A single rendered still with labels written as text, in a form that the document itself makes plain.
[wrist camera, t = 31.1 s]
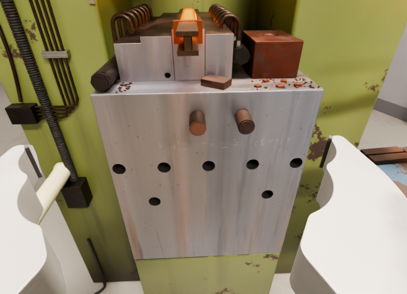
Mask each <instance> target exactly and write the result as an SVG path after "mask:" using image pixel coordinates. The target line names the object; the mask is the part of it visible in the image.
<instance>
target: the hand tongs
mask: <svg viewBox="0 0 407 294"><path fill-rule="evenodd" d="M360 152H361V153H363V154H364V155H365V156H366V157H367V158H368V159H369V160H370V161H372V162H373V163H374V164H375V165H384V164H396V163H404V162H407V147H404V148H403V149H400V148H399V147H397V146H395V147H381V148H373V149H361V150H360Z"/></svg>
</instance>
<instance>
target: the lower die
mask: <svg viewBox="0 0 407 294"><path fill-rule="evenodd" d="M182 12H183V9H180V11H179V13H163V14H162V15H161V16H159V17H152V18H151V19H148V22H145V24H142V27H139V26H138V30H135V29H134V33H133V34H130V32H128V33H127V34H126V35H124V36H123V37H121V38H120V39H119V40H117V41H116V42H115V43H114V44H113V45H114V51H115V55H116V61H117V67H118V70H119V77H120V80H121V82H138V81H174V80H175V81H187V80H200V79H202V78H203V77H205V76H207V75H216V76H223V77H227V78H231V77H232V66H233V44H234V33H233V32H232V31H231V30H230V29H229V28H228V27H227V26H226V25H225V24H223V28H218V27H219V25H217V24H216V22H214V20H213V17H211V15H210V14H209V13H208V12H199V11H198V9H195V12H196V18H197V19H202V27H203V44H198V49H199V56H177V48H178V44H174V33H173V20H180V18H181V16H182ZM167 72H168V73H170V75H171V76H170V78H166V77H165V74H166V73H167Z"/></svg>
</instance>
